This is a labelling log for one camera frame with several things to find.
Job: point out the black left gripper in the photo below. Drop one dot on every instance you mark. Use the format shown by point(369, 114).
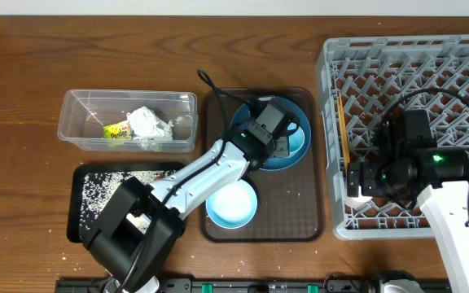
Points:
point(285, 150)

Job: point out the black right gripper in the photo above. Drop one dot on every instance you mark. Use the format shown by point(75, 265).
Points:
point(369, 187)

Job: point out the light blue cup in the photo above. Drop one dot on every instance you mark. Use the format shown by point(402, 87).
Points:
point(296, 140)

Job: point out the dark blue plate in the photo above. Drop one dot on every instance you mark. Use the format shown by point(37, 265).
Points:
point(275, 164)

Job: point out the light blue rice bowl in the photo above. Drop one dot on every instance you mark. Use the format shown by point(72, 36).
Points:
point(232, 206)

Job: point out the white tissue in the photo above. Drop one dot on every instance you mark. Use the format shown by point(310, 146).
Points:
point(140, 119)
point(165, 130)

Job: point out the pink cup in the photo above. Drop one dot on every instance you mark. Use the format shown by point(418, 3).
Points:
point(357, 202)

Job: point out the yellow snack wrapper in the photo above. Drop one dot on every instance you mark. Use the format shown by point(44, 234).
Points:
point(118, 131)

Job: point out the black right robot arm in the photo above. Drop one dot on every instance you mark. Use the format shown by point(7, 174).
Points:
point(444, 201)

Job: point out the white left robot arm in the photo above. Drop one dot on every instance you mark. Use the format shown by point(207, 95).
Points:
point(139, 225)

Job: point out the grey dishwasher rack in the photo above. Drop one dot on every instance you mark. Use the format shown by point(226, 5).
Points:
point(371, 73)

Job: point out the brown serving tray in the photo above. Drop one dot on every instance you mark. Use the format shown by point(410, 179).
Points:
point(290, 200)

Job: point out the clear plastic bin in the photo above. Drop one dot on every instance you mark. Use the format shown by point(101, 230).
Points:
point(85, 114)

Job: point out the black tray bin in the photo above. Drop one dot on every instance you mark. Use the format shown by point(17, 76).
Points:
point(81, 171)

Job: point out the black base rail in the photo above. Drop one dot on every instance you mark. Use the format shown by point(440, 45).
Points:
point(184, 285)

